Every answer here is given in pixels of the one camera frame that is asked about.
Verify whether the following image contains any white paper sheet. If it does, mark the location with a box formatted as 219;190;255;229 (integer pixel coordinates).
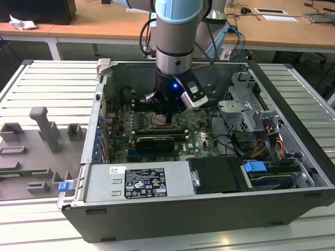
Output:
262;15;301;23

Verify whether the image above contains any black plastic air shroud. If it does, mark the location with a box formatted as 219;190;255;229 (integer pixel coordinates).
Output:
188;156;248;195

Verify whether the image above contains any green RAM stick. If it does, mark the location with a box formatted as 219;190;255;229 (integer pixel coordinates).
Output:
0;170;36;176

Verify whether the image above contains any orange yellow wire bundle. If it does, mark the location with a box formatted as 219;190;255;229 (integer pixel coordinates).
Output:
251;125;285;160

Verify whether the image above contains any clear flat desk tray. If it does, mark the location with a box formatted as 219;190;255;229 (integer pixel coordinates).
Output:
303;12;335;26

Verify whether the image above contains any silver power supply unit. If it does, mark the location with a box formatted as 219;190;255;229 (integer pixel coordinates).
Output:
85;161;196;203

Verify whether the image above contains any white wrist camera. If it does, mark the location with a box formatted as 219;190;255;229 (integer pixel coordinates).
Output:
180;81;209;109

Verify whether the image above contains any black graphics card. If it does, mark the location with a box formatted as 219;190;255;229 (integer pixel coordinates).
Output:
136;135;175;153

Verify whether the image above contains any blue cable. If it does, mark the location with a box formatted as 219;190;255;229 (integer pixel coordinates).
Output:
227;25;245;57

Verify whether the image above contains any green motherboard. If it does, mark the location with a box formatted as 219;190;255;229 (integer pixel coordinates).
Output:
104;99;218;163

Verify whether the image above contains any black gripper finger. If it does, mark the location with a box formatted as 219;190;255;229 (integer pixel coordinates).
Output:
172;105;185;125
144;91;173;125

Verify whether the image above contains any black RAM slot bank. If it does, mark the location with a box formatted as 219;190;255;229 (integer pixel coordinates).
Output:
132;127;189;139
132;98;158;112

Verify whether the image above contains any black internal cable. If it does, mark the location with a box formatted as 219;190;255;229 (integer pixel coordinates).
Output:
213;134;247;157

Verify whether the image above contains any silver metal drive cage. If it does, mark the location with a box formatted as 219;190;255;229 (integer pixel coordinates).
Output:
217;72;282;136

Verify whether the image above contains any metal socket cover frame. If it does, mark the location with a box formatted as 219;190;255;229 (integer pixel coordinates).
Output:
148;112;181;130

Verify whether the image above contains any blue case latch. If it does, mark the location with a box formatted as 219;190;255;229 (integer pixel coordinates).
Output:
58;181;73;193

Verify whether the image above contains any crumpled white paper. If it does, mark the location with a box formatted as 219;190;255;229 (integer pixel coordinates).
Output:
9;14;38;31

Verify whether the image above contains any wooden office desk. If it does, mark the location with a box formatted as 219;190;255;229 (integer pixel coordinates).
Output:
0;22;57;61
48;0;335;54

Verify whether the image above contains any CPU socket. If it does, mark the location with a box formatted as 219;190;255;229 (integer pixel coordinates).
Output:
147;111;182;131

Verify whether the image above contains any grey parts rack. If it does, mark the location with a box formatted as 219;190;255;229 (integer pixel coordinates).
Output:
0;106;88;202

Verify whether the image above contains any pale blue teach pendant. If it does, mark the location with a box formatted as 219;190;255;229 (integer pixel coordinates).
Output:
205;23;231;57

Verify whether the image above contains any hard disk in blue carrier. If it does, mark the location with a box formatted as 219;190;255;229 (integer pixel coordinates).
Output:
242;161;302;191

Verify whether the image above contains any open black PC case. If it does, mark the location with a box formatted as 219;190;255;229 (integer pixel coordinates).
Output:
56;58;335;243

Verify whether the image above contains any black computer box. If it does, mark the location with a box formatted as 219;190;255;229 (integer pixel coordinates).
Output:
0;0;77;26

